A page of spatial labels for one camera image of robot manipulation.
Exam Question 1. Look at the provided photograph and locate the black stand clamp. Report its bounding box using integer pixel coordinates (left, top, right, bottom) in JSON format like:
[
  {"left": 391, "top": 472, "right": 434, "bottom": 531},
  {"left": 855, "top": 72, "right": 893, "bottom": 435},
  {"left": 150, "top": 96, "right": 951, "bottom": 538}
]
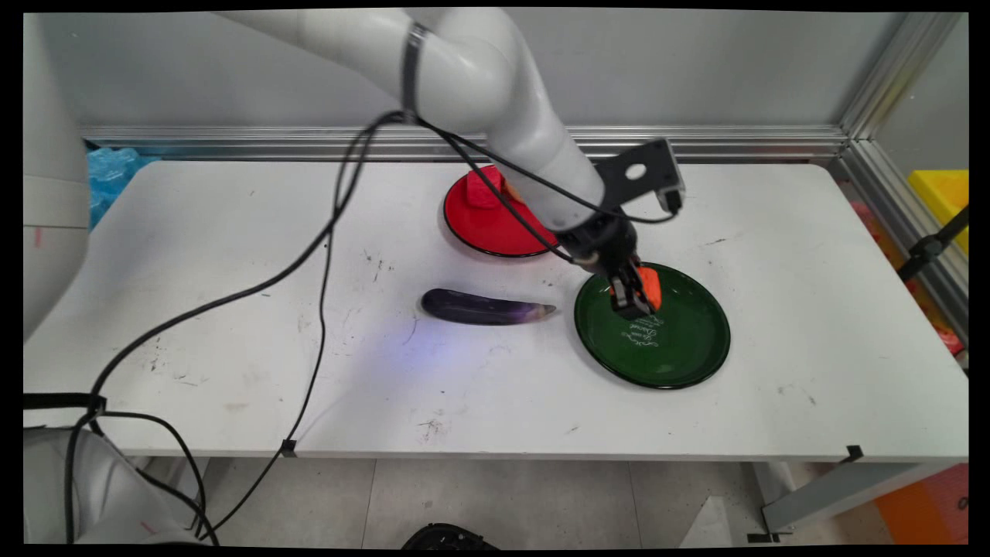
[{"left": 897, "top": 206, "right": 969, "bottom": 282}]

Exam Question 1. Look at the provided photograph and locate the small red object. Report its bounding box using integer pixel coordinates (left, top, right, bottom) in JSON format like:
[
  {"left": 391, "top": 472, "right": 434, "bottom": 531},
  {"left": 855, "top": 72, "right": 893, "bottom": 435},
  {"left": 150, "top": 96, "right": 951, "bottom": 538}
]
[{"left": 930, "top": 322, "right": 965, "bottom": 358}]

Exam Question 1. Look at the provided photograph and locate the black strap on arm base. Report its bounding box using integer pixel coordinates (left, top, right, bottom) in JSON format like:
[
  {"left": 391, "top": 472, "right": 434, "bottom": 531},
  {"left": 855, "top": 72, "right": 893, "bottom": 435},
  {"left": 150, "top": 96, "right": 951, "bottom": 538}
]
[{"left": 23, "top": 392, "right": 108, "bottom": 413}]

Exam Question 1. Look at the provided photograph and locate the purple eggplant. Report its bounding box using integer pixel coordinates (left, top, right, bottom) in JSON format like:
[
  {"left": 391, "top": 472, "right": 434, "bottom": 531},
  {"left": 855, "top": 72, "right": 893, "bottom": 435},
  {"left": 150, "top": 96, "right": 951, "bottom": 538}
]
[{"left": 422, "top": 288, "right": 558, "bottom": 326}]

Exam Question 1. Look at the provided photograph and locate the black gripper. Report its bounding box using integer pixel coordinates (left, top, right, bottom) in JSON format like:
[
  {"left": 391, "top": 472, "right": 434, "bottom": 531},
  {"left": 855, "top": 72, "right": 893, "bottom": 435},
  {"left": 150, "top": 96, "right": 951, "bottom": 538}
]
[{"left": 557, "top": 212, "right": 656, "bottom": 321}]

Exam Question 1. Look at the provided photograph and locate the pink sponge cube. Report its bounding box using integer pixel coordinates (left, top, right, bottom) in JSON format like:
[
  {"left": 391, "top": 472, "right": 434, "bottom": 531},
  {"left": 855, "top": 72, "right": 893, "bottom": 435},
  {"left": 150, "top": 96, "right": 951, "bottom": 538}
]
[{"left": 466, "top": 166, "right": 507, "bottom": 210}]

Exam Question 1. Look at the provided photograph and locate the green round plate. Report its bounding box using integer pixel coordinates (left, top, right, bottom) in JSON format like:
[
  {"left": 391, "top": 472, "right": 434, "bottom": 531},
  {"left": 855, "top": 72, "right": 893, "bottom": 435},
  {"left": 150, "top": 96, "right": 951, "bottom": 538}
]
[{"left": 574, "top": 261, "right": 732, "bottom": 390}]

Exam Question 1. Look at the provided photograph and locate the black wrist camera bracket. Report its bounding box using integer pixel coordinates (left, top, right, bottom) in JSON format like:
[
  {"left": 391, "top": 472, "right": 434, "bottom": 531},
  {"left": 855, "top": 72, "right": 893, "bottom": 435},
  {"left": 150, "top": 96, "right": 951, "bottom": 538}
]
[{"left": 593, "top": 138, "right": 688, "bottom": 217}]

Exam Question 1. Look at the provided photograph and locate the black round floor object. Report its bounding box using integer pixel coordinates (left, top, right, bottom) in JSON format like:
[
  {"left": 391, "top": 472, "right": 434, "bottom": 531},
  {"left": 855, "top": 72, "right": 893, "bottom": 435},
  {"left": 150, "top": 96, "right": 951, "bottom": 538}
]
[{"left": 401, "top": 524, "right": 500, "bottom": 550}]

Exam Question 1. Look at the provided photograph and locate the yellow plastic bin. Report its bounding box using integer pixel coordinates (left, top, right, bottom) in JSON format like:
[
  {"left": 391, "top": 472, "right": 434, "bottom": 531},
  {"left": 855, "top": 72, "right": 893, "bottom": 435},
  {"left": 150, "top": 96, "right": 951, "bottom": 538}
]
[{"left": 908, "top": 170, "right": 969, "bottom": 258}]

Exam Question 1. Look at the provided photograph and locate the aluminium corner frame post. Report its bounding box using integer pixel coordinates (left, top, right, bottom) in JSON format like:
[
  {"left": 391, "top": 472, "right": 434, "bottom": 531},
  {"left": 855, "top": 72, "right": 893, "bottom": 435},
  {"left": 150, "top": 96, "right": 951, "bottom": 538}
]
[{"left": 839, "top": 12, "right": 966, "bottom": 142}]

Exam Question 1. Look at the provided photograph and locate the thin black cable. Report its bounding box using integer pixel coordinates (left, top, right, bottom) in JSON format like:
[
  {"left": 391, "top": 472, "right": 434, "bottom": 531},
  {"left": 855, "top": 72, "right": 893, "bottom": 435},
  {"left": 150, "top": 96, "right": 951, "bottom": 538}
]
[{"left": 93, "top": 116, "right": 407, "bottom": 542}]

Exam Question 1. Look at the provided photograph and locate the horizontal aluminium frame rail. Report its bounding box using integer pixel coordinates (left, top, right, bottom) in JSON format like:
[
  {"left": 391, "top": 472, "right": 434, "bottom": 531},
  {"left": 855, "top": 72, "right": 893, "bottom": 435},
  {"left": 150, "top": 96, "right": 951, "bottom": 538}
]
[{"left": 81, "top": 125, "right": 852, "bottom": 163}]

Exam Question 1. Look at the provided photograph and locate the aluminium side frame rail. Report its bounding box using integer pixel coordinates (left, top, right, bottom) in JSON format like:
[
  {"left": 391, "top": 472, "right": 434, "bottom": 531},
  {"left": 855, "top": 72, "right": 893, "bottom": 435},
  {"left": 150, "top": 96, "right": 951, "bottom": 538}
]
[{"left": 828, "top": 139, "right": 969, "bottom": 345}]

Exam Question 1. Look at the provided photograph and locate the orange box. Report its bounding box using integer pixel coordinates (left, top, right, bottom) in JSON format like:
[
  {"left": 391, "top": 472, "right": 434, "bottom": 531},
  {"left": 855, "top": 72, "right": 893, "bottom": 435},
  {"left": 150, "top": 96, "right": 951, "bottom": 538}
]
[{"left": 874, "top": 464, "right": 969, "bottom": 545}]

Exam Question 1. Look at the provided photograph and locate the white table leg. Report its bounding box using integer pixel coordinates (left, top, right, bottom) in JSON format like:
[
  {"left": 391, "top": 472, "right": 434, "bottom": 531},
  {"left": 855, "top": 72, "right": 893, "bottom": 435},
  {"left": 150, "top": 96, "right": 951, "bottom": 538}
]
[{"left": 143, "top": 456, "right": 211, "bottom": 496}]

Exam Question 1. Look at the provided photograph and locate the grey table leg brace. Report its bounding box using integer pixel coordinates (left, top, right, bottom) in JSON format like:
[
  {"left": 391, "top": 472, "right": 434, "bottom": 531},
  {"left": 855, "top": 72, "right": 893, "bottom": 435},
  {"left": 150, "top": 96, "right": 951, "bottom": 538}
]
[{"left": 746, "top": 462, "right": 933, "bottom": 542}]

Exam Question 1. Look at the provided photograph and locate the blue bubble wrap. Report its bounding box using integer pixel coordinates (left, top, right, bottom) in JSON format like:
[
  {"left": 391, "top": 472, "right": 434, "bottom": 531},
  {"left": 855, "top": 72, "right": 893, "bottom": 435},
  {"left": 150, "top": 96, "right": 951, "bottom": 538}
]
[{"left": 87, "top": 147, "right": 159, "bottom": 231}]

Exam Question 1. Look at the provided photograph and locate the red round plate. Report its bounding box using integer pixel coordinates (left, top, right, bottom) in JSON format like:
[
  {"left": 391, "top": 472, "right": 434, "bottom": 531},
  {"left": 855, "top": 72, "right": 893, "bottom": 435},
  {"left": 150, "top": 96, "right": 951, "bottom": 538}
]
[{"left": 443, "top": 164, "right": 561, "bottom": 259}]

